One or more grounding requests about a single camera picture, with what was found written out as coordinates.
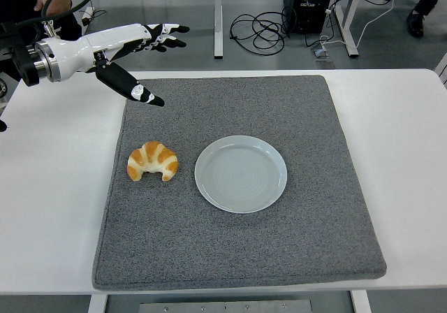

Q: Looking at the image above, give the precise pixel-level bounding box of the person's hand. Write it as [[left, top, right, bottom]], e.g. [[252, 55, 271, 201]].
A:
[[34, 0, 73, 17]]

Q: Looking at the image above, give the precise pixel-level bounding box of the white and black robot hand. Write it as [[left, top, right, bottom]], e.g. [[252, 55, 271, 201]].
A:
[[51, 22, 191, 108]]

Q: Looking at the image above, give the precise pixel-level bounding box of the golden croissant bread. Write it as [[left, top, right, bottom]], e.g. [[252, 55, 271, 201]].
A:
[[126, 140, 179, 182]]

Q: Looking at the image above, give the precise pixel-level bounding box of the pale blue round plate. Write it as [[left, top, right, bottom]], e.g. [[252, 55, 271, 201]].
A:
[[194, 135, 288, 214]]

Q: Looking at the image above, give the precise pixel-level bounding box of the grey metal plate with screws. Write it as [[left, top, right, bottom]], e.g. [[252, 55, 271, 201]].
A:
[[138, 298, 314, 313]]

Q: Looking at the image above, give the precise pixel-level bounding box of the white power strip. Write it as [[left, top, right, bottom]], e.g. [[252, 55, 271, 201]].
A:
[[80, 6, 96, 27]]

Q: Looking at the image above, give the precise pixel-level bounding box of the person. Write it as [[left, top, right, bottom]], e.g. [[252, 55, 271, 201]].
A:
[[0, 0, 88, 43]]

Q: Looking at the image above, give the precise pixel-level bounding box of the straight white desk leg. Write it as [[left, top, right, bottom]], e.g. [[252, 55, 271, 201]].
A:
[[212, 0, 224, 61]]

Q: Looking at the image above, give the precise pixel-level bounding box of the black computer tower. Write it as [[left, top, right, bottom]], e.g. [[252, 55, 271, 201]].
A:
[[281, 0, 337, 35]]

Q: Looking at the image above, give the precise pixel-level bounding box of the metal floor socket box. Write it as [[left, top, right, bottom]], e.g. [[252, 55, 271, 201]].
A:
[[310, 45, 335, 62]]

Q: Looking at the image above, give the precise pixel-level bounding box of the white table leg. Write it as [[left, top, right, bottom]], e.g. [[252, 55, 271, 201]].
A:
[[87, 294, 108, 313], [351, 290, 372, 313]]

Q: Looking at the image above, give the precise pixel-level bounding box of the grey fabric mat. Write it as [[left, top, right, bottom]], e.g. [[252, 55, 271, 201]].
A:
[[91, 74, 388, 291]]

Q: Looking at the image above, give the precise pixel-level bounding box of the slanted white desk leg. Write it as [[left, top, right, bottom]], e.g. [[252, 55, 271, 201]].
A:
[[331, 0, 362, 59]]

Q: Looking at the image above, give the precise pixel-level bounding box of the white fabric with black seams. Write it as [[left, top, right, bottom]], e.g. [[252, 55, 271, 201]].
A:
[[434, 52, 447, 90]]

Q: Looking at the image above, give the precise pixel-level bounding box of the black cable bundle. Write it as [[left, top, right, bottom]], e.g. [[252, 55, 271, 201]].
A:
[[229, 7, 298, 54]]

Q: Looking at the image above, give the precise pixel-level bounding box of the white cable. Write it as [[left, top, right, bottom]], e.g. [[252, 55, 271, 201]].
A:
[[319, 0, 402, 48]]

